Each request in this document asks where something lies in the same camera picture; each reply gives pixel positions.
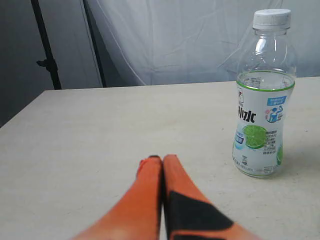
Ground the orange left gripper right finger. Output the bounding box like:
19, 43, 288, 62
163, 154, 261, 240

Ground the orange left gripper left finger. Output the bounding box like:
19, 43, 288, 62
73, 155, 162, 240

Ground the clear lime drink bottle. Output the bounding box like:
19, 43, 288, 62
232, 9, 296, 178

